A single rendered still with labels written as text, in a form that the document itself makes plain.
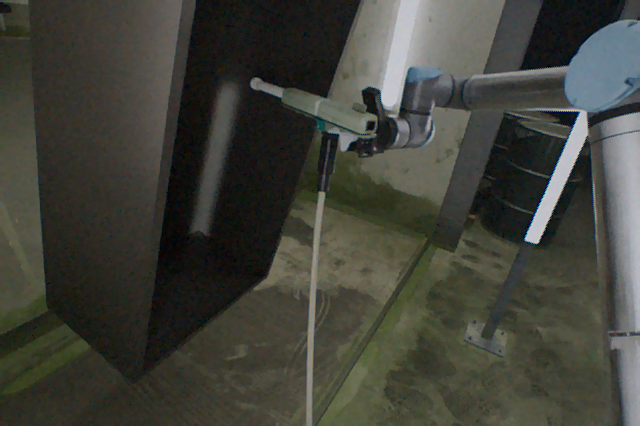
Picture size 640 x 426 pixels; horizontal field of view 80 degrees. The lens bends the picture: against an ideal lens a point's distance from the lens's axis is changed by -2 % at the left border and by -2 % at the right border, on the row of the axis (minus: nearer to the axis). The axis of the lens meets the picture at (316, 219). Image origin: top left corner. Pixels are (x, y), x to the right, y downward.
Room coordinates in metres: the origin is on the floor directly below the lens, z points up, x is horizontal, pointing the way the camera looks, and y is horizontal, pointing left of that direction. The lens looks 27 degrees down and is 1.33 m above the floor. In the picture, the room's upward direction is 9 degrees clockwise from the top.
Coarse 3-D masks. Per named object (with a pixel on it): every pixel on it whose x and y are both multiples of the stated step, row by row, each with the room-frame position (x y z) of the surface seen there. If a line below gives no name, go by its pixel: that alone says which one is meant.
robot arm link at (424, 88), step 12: (408, 72) 1.10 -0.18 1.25; (420, 72) 1.07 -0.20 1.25; (432, 72) 1.07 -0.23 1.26; (408, 84) 1.09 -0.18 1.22; (420, 84) 1.07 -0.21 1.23; (432, 84) 1.07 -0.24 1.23; (444, 84) 1.09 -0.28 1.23; (408, 96) 1.08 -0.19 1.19; (420, 96) 1.06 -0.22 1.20; (432, 96) 1.07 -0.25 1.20; (444, 96) 1.09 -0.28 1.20; (408, 108) 1.07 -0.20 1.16; (420, 108) 1.06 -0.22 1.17; (432, 108) 1.08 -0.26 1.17
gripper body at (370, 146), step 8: (376, 128) 0.95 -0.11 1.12; (392, 128) 1.00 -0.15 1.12; (376, 136) 0.95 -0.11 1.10; (384, 136) 1.01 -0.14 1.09; (392, 136) 0.99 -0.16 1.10; (352, 144) 0.95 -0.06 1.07; (360, 144) 0.94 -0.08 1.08; (368, 144) 0.95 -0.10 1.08; (376, 144) 0.98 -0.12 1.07; (384, 144) 1.00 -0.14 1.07; (360, 152) 0.92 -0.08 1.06; (368, 152) 0.97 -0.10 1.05; (376, 152) 0.99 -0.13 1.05
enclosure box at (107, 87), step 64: (64, 0) 0.68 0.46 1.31; (128, 0) 0.62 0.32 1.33; (192, 0) 0.59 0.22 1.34; (256, 0) 1.25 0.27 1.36; (320, 0) 1.17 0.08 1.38; (64, 64) 0.69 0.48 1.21; (128, 64) 0.62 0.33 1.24; (192, 64) 1.12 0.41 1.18; (256, 64) 1.24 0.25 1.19; (320, 64) 1.16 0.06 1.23; (64, 128) 0.70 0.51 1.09; (128, 128) 0.62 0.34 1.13; (192, 128) 1.17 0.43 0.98; (256, 128) 1.23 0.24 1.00; (64, 192) 0.71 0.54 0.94; (128, 192) 0.63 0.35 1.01; (192, 192) 1.24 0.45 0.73; (256, 192) 1.22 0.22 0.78; (64, 256) 0.73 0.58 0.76; (128, 256) 0.63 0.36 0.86; (192, 256) 1.17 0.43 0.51; (256, 256) 1.21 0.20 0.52; (64, 320) 0.75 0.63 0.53; (128, 320) 0.64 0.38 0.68; (192, 320) 0.89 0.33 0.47
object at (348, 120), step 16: (256, 80) 1.15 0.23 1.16; (288, 96) 1.00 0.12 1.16; (304, 96) 0.95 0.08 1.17; (320, 96) 0.96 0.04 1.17; (304, 112) 0.95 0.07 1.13; (320, 112) 0.90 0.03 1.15; (336, 112) 0.85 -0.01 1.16; (352, 112) 0.82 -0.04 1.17; (352, 128) 0.81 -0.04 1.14; (336, 144) 0.89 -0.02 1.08; (320, 160) 0.89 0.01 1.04; (320, 176) 0.88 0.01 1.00
